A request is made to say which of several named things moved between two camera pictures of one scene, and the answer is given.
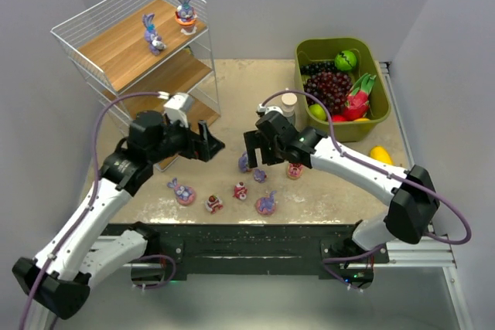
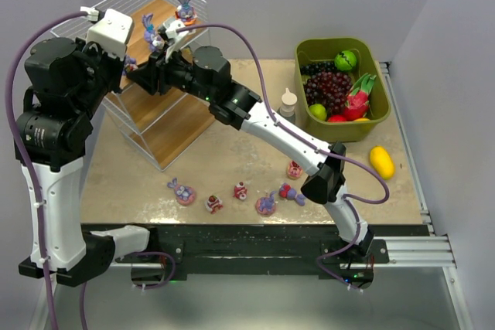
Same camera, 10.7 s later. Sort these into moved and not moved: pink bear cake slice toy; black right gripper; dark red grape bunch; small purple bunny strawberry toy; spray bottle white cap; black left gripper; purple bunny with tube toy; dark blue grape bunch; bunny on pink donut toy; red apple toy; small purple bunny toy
Moved: black right gripper; black left gripper; small purple bunny strawberry toy; small purple bunny toy
Not moved: pink bear cake slice toy; red apple toy; spray bottle white cap; dark red grape bunch; purple bunny with tube toy; bunny on pink donut toy; dark blue grape bunch
